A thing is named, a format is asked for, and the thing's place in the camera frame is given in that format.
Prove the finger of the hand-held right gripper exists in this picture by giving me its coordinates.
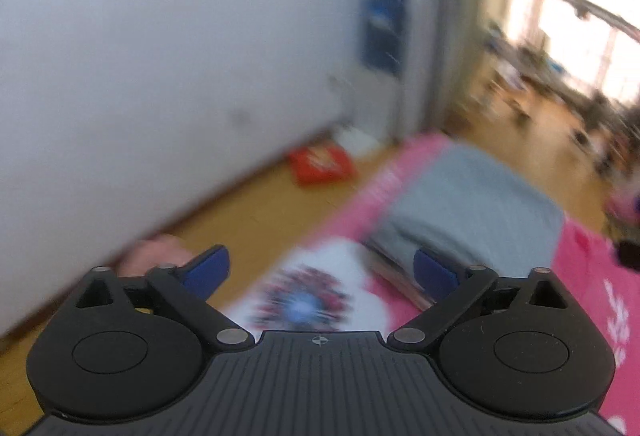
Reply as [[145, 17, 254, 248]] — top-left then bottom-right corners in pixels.
[[615, 236, 640, 272]]

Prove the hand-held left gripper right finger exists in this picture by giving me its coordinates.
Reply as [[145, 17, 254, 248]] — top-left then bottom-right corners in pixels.
[[387, 248, 568, 352]]

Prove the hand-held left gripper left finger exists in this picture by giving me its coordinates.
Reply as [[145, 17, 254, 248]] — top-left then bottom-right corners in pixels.
[[75, 244, 256, 352]]

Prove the grey fleece towel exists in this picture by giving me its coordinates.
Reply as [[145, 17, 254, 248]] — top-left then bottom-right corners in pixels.
[[372, 143, 566, 287]]

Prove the beige folded garment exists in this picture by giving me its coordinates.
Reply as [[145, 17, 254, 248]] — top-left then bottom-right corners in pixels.
[[362, 238, 436, 312]]

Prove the pink floral blanket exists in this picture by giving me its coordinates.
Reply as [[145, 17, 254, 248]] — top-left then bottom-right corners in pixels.
[[220, 133, 640, 436]]

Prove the pale pink object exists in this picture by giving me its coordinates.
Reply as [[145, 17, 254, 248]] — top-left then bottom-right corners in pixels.
[[117, 236, 193, 277]]

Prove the red bag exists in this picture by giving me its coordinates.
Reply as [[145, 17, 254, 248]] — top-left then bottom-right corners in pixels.
[[287, 143, 358, 187]]

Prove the folding table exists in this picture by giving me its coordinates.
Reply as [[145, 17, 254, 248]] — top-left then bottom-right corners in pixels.
[[480, 23, 601, 122]]

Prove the grey curtain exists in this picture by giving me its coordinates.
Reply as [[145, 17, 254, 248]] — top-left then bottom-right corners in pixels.
[[387, 0, 481, 142]]

